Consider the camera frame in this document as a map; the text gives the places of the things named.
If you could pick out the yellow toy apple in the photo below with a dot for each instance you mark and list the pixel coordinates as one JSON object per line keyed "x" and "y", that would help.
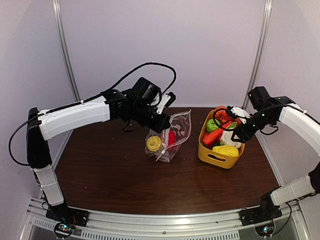
{"x": 153, "y": 143}

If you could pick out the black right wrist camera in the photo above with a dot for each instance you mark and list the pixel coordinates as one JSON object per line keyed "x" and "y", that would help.
{"x": 237, "y": 112}

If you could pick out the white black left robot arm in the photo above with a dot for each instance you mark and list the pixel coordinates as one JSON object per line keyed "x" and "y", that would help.
{"x": 44, "y": 125}

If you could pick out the white toy cauliflower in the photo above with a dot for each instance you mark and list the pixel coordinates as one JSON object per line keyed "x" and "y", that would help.
{"x": 226, "y": 140}

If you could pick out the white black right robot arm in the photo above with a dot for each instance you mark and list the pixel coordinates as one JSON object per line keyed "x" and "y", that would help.
{"x": 271, "y": 110}

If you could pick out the orange toy carrot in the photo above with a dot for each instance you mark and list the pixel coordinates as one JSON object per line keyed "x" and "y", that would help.
{"x": 210, "y": 138}

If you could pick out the green toy apple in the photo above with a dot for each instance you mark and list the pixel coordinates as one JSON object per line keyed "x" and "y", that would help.
{"x": 211, "y": 126}

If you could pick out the red toy bell pepper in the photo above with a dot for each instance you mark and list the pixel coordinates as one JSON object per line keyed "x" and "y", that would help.
{"x": 171, "y": 138}

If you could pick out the aluminium frame post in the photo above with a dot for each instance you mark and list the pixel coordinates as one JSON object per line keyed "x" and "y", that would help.
{"x": 264, "y": 30}
{"x": 64, "y": 48}

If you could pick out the orange toy pumpkin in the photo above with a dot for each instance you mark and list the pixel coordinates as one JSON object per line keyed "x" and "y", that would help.
{"x": 221, "y": 115}

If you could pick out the yellow plastic basket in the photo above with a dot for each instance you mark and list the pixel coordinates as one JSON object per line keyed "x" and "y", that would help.
{"x": 215, "y": 158}

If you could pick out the clear zip top bag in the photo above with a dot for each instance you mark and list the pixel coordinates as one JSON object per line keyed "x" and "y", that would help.
{"x": 164, "y": 146}

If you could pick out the aluminium front rail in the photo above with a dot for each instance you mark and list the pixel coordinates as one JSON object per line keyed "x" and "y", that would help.
{"x": 221, "y": 225}

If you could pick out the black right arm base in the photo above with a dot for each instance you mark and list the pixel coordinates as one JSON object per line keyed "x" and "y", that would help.
{"x": 266, "y": 211}

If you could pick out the left aluminium frame post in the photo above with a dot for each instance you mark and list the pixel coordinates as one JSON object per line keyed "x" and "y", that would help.
{"x": 64, "y": 48}

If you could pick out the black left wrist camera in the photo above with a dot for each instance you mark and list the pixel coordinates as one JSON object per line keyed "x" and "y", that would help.
{"x": 164, "y": 101}

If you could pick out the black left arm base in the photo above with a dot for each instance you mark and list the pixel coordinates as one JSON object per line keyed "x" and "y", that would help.
{"x": 65, "y": 214}

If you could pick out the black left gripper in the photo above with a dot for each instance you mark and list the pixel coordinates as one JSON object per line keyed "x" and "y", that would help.
{"x": 160, "y": 126}

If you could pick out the right aluminium frame post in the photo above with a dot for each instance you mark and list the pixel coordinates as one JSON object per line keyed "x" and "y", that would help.
{"x": 264, "y": 30}

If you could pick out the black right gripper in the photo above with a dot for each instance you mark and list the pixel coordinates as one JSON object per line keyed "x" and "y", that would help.
{"x": 242, "y": 132}

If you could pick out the yellow toy bell pepper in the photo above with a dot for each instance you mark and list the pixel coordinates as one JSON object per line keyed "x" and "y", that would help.
{"x": 226, "y": 150}

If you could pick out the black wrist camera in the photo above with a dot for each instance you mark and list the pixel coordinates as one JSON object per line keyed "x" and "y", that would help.
{"x": 164, "y": 101}
{"x": 237, "y": 112}

